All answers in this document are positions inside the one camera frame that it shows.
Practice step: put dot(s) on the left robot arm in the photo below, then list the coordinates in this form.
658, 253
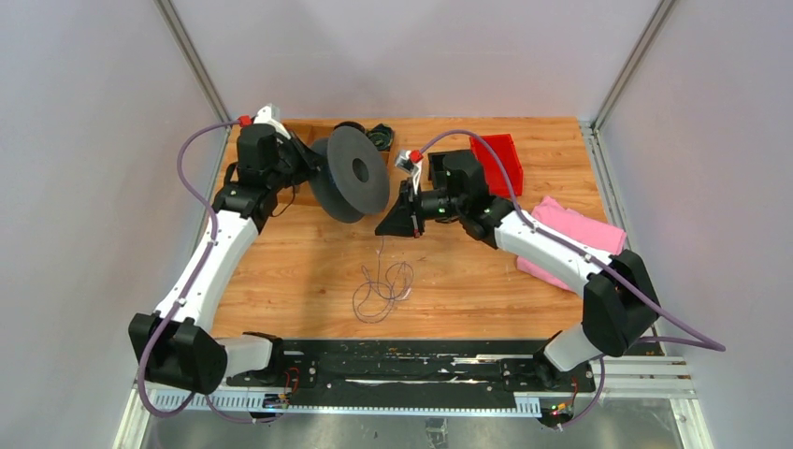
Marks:
173, 344

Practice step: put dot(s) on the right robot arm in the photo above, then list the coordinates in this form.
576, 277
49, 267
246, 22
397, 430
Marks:
618, 297

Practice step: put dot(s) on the wooden compartment tray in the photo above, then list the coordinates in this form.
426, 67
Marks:
309, 131

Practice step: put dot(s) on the grey filament spool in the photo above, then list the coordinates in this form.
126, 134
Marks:
352, 180

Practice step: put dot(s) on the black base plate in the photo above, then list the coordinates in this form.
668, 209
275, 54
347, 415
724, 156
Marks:
417, 375

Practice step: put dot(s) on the red plastic bin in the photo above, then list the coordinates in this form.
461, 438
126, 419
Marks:
501, 164

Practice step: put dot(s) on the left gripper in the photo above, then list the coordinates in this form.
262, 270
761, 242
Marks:
310, 163

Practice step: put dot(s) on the rolled green tie top right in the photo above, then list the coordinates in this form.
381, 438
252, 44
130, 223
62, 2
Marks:
382, 136

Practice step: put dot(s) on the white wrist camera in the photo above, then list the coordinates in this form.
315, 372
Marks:
411, 162
269, 115

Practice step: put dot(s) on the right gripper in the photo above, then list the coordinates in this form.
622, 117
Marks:
402, 220

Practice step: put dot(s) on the rolled dark tie top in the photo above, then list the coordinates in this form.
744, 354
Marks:
352, 124

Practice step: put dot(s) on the pink cloth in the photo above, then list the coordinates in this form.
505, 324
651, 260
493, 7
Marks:
596, 234

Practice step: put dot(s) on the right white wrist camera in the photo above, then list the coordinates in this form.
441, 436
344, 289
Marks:
411, 162

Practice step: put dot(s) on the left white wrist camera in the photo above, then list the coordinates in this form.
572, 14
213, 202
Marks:
269, 115

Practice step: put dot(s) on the black plastic bin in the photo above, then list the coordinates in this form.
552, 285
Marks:
437, 164

